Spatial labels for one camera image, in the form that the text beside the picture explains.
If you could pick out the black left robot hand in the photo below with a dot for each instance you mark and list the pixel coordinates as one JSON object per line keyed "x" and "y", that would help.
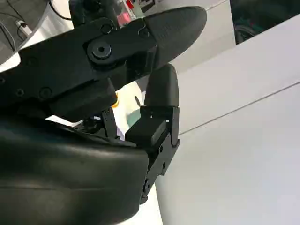
{"x": 82, "y": 11}

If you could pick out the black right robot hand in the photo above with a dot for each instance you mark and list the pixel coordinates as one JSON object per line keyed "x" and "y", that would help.
{"x": 58, "y": 164}

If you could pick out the pink box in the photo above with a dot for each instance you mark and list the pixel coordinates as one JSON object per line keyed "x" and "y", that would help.
{"x": 125, "y": 15}

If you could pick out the lilac plate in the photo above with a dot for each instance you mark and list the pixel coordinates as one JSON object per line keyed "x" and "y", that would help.
{"x": 120, "y": 134}

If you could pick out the orange and white bread roll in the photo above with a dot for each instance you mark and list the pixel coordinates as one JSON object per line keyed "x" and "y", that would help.
{"x": 116, "y": 104}

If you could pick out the pale green mug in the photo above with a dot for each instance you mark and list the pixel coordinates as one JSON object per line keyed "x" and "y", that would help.
{"x": 134, "y": 118}

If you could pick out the dark workshop machine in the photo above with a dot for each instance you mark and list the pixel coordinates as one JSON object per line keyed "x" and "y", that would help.
{"x": 257, "y": 18}

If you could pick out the white wall plug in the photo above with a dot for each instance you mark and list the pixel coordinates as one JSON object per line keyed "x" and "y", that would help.
{"x": 22, "y": 28}

